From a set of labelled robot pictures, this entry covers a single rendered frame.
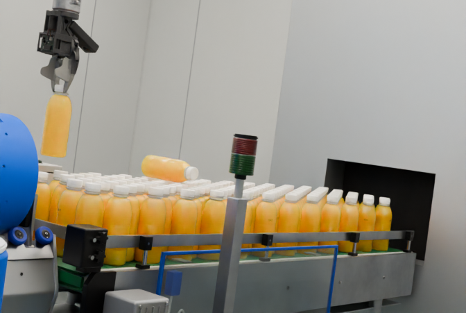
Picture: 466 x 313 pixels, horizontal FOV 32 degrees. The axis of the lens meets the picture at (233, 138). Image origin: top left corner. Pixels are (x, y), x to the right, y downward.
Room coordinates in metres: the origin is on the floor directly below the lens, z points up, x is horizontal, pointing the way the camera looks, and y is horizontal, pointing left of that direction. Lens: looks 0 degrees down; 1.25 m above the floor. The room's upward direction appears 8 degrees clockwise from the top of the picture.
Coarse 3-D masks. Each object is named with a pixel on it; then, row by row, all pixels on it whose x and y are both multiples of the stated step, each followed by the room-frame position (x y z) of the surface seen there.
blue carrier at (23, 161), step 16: (0, 128) 1.78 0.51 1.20; (16, 128) 1.82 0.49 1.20; (0, 144) 1.75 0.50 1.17; (16, 144) 1.79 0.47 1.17; (32, 144) 1.82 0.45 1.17; (0, 160) 1.74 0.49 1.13; (16, 160) 1.77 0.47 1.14; (32, 160) 1.81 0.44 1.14; (0, 176) 1.74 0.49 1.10; (16, 176) 1.77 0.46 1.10; (32, 176) 1.80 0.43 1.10; (0, 192) 1.74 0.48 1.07; (16, 192) 1.77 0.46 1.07; (32, 192) 1.81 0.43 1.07; (0, 208) 1.76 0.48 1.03; (16, 208) 1.79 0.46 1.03; (0, 224) 1.80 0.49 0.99; (16, 224) 1.83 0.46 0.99
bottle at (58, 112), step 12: (60, 96) 2.15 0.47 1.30; (48, 108) 2.15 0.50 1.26; (60, 108) 2.14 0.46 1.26; (48, 120) 2.15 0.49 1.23; (60, 120) 2.14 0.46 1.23; (48, 132) 2.14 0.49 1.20; (60, 132) 2.15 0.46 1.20; (48, 144) 2.14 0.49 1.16; (60, 144) 2.15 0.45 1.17; (60, 156) 2.15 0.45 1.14
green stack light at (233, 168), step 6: (234, 156) 2.00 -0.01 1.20; (240, 156) 1.99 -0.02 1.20; (246, 156) 1.99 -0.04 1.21; (252, 156) 2.00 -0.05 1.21; (234, 162) 1.99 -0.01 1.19; (240, 162) 1.99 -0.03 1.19; (246, 162) 1.99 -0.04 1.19; (252, 162) 2.00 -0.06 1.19; (234, 168) 1.99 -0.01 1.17; (240, 168) 1.99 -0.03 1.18; (246, 168) 1.99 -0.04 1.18; (252, 168) 2.01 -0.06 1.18; (240, 174) 1.99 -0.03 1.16; (246, 174) 1.99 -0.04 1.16; (252, 174) 2.01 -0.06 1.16
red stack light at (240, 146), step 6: (234, 138) 2.00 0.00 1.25; (240, 138) 1.99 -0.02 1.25; (234, 144) 2.00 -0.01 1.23; (240, 144) 1.99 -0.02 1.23; (246, 144) 1.99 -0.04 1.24; (252, 144) 1.99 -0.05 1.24; (234, 150) 2.00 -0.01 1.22; (240, 150) 1.99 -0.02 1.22; (246, 150) 1.99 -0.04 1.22; (252, 150) 2.00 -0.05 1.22
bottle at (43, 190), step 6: (42, 180) 2.09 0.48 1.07; (42, 186) 2.09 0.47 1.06; (48, 186) 2.10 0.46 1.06; (36, 192) 2.08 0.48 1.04; (42, 192) 2.08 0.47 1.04; (48, 192) 2.09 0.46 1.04; (42, 198) 2.08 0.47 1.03; (48, 198) 2.09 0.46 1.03; (42, 204) 2.08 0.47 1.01; (48, 204) 2.10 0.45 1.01; (36, 210) 2.07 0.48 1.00; (42, 210) 2.08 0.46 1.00; (48, 210) 2.10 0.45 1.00; (36, 216) 2.07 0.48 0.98; (42, 216) 2.08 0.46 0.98; (48, 216) 2.11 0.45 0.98
